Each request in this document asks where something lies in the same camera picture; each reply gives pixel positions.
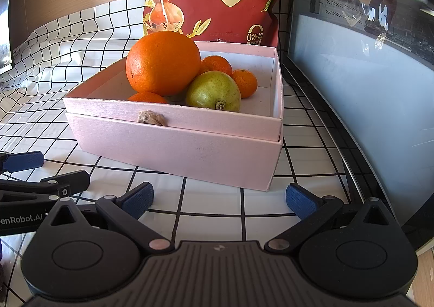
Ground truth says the white black grid cloth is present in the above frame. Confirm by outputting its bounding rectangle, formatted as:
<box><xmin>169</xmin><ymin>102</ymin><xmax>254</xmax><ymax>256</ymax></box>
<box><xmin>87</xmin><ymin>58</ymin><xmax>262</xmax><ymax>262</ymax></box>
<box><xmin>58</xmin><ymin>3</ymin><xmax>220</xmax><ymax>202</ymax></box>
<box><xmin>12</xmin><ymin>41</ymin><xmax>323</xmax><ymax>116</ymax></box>
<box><xmin>0</xmin><ymin>0</ymin><xmax>355</xmax><ymax>307</ymax></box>

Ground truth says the pink cardboard box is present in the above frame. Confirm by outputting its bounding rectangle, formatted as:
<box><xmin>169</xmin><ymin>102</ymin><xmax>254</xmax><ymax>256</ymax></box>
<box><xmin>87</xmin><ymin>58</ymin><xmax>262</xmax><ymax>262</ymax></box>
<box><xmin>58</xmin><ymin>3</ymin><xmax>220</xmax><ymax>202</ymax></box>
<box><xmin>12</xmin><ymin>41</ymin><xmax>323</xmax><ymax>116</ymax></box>
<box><xmin>62</xmin><ymin>41</ymin><xmax>284</xmax><ymax>192</ymax></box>

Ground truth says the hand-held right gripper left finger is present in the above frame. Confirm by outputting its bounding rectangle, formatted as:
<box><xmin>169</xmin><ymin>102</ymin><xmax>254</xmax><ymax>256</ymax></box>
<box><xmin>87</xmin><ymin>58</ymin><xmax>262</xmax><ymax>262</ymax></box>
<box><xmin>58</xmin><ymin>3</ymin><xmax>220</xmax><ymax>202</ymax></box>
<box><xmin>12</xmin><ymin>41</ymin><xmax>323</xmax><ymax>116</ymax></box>
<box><xmin>44</xmin><ymin>182</ymin><xmax>173</xmax><ymax>255</ymax></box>

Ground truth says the small mandarin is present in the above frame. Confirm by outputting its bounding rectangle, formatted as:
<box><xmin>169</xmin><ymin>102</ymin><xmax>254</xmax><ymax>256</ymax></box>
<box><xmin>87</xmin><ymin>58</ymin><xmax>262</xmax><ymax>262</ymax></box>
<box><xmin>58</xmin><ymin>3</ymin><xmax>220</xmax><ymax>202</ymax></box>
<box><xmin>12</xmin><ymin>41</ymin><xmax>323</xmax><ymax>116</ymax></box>
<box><xmin>127</xmin><ymin>92</ymin><xmax>170</xmax><ymax>104</ymax></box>
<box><xmin>199</xmin><ymin>55</ymin><xmax>234</xmax><ymax>77</ymax></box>
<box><xmin>231</xmin><ymin>69</ymin><xmax>258</xmax><ymax>99</ymax></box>

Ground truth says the black framed monitor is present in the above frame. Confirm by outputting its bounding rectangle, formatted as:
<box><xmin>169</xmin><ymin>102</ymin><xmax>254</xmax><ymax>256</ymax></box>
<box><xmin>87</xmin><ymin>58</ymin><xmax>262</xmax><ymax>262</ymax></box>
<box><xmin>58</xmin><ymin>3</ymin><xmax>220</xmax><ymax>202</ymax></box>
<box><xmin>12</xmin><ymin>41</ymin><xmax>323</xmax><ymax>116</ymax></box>
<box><xmin>0</xmin><ymin>0</ymin><xmax>16</xmax><ymax>74</ymax></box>

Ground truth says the large orange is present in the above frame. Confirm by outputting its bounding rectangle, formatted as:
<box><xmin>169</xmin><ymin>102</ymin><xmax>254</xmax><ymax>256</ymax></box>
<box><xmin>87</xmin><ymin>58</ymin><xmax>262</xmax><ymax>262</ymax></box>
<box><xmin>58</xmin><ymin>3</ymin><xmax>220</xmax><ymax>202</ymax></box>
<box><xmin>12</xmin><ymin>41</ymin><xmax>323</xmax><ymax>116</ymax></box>
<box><xmin>125</xmin><ymin>31</ymin><xmax>202</xmax><ymax>96</ymax></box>

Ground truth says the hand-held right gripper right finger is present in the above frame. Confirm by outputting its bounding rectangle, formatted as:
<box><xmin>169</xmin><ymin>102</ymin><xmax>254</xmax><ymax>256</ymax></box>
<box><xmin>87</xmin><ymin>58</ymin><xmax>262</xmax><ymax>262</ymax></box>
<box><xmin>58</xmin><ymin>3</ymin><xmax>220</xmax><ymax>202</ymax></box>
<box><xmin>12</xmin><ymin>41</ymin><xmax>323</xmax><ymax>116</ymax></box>
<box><xmin>264</xmin><ymin>182</ymin><xmax>395</xmax><ymax>255</ymax></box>

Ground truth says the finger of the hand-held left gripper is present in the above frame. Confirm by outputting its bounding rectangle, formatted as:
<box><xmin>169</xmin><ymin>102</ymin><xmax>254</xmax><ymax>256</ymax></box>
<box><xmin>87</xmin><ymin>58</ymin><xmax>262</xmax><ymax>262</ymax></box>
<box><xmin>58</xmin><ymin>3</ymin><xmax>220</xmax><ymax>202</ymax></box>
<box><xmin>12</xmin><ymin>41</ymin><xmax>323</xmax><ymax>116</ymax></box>
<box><xmin>0</xmin><ymin>170</ymin><xmax>90</xmax><ymax>208</ymax></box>
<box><xmin>0</xmin><ymin>151</ymin><xmax>44</xmax><ymax>174</ymax></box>

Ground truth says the yellow-green pear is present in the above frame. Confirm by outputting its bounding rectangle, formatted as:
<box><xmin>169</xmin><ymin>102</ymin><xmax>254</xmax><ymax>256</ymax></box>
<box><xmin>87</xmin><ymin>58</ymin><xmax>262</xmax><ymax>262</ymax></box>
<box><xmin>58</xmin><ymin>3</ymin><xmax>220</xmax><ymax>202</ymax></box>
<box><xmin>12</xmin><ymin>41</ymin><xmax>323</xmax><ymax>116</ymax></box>
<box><xmin>185</xmin><ymin>70</ymin><xmax>242</xmax><ymax>113</ymax></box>

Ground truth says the red snack bag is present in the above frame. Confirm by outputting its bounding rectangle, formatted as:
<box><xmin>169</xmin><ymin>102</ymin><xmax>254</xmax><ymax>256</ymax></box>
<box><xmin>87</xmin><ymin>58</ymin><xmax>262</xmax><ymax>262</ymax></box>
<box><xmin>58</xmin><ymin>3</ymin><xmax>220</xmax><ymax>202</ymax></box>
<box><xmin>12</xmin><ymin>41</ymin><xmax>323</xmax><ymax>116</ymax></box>
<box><xmin>137</xmin><ymin>0</ymin><xmax>292</xmax><ymax>47</ymax></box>

